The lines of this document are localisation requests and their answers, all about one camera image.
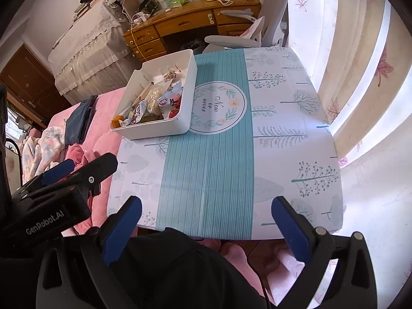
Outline white office chair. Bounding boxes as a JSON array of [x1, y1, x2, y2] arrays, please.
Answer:
[[204, 0, 288, 54]]

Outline pink bed blanket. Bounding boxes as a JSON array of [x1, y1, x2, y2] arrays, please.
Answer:
[[47, 87, 139, 235]]

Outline white plastic storage box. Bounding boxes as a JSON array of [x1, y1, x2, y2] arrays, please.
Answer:
[[109, 49, 198, 140]]

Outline person's black clothing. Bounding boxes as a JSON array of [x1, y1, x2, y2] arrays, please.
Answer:
[[0, 227, 269, 309]]

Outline brown paper snack packet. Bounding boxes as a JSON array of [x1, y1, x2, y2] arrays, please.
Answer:
[[121, 83, 152, 117]]

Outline brown wooden door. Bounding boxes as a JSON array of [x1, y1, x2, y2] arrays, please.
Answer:
[[0, 43, 70, 124]]

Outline cabinet under white lace cover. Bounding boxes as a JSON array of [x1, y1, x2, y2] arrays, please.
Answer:
[[48, 0, 137, 105]]

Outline black patterned pouch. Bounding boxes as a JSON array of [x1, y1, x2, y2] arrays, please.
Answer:
[[137, 0, 161, 15]]

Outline pink fuzzy cloth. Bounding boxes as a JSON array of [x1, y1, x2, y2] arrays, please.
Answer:
[[220, 239, 310, 309]]

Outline pastel floral blanket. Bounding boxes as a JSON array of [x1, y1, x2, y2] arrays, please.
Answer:
[[19, 125, 66, 181]]

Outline teal and white printed tablecloth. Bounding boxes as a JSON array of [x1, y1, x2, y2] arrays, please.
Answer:
[[107, 47, 344, 240]]

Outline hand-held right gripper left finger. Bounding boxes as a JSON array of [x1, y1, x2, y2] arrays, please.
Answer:
[[36, 196, 142, 309]]

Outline black metal chair frame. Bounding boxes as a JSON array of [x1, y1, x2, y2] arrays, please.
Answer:
[[5, 137, 25, 184]]

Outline pale leaf print curtain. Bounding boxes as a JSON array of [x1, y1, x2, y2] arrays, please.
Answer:
[[285, 0, 412, 297]]

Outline clear packet of nuts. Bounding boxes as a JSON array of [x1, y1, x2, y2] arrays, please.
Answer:
[[147, 83, 172, 116]]

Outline wooden desk with drawers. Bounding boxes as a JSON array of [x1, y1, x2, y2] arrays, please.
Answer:
[[123, 0, 261, 62]]

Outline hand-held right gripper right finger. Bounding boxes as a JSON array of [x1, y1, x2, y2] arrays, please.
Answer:
[[271, 196, 378, 309]]

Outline dark blue pouch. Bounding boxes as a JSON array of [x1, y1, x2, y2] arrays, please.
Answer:
[[64, 95, 99, 145]]

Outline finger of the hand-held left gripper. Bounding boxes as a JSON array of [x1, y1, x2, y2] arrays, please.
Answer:
[[14, 159, 76, 198], [22, 153, 118, 201]]

